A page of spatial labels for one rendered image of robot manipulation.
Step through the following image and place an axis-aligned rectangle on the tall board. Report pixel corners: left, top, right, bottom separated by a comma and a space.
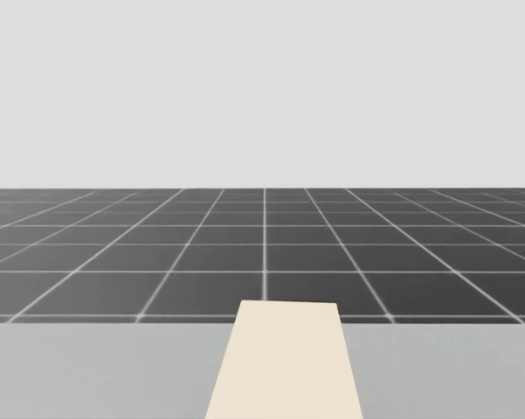
204, 299, 364, 419

